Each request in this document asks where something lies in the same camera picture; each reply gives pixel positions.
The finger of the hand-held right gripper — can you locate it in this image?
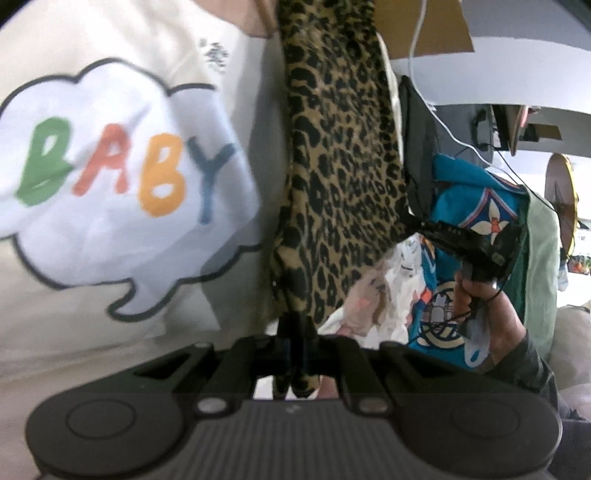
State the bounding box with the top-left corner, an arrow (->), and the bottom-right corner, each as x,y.
405,216 -> 468,256

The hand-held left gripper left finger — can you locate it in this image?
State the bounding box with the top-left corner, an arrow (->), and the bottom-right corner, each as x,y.
131,318 -> 293,416

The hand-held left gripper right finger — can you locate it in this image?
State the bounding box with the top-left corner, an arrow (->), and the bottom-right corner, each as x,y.
294,318 -> 458,415

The leopard print garment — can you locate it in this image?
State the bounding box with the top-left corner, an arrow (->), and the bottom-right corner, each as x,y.
270,0 -> 416,398

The person's right forearm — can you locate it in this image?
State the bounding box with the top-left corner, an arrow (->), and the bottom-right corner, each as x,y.
480,323 -> 560,408

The person's right hand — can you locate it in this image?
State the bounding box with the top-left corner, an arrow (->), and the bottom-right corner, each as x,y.
454,272 -> 528,366

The teal printed cloth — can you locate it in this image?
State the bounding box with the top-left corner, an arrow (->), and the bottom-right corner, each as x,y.
406,154 -> 533,371

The light green cloth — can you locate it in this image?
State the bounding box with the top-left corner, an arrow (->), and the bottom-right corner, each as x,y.
521,194 -> 563,366

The round wooden board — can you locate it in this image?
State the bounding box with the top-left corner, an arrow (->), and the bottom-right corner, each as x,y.
545,154 -> 581,260

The brown cardboard sheet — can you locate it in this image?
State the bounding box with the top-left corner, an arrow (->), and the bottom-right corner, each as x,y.
373,0 -> 476,62

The cream printed blanket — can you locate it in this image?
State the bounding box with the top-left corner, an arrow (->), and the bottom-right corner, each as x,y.
0,0 -> 430,462

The white cable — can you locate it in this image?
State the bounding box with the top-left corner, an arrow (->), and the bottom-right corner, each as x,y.
407,0 -> 505,177

